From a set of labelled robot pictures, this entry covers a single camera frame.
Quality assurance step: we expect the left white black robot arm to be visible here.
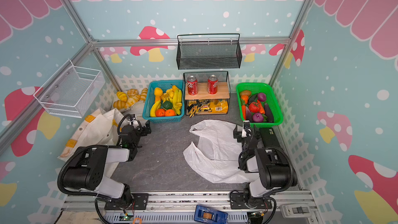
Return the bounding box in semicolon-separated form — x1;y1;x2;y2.
57;114;151;209

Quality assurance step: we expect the blue device on rail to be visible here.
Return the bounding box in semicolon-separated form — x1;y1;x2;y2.
193;205;229;224

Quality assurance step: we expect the orange fruit toy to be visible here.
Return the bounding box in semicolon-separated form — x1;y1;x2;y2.
155;108;166;117

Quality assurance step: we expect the white plastic grocery bag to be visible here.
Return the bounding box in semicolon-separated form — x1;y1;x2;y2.
183;119;259;184

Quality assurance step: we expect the grey switch box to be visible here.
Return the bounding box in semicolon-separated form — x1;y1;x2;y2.
280;204;312;219

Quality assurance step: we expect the red soda can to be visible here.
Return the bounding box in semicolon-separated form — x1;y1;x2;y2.
187;75;199;95
207;75;218;94

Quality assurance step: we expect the black wire wall basket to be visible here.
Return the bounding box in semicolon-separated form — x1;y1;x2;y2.
176;33;243;70

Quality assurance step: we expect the teal plastic fruit basket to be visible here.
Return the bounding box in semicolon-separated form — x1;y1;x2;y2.
143;80;184;123

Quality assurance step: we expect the red strawberry toy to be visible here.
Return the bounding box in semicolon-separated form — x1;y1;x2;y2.
248;102;261;113

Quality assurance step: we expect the orange yellow snack bag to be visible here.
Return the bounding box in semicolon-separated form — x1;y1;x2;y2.
208;100;229;114

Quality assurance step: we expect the yellow banana toy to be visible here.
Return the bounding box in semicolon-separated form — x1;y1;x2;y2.
150;100;161;117

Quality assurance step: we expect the right red soda can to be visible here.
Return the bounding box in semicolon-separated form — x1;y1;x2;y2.
207;75;218;94

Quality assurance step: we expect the white wire wall basket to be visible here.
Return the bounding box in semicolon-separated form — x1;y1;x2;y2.
33;60;105;118

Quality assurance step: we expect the dark eggplant toy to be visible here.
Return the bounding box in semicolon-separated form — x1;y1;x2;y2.
264;103;274;123

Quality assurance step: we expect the black yellow snack bag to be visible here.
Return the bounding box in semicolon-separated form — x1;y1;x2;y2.
187;100;210;118

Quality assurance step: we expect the black wire wooden shelf rack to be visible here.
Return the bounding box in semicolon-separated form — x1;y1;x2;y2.
183;71;231;116

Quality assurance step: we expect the cream canvas tote bag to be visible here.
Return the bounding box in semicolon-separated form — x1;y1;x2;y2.
58;108;123;162

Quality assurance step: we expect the left red soda can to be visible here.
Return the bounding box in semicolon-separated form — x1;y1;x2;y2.
187;75;199;95

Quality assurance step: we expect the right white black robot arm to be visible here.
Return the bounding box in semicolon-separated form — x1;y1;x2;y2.
230;121;298;209

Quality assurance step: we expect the green plastic vegetable basket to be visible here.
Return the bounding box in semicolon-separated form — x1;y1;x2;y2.
236;83;284;128

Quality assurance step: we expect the purple onion toy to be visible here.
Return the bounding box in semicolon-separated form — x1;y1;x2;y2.
257;92;267;102

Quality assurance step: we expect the black flat box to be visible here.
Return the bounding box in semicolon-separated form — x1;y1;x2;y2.
257;128;281;148

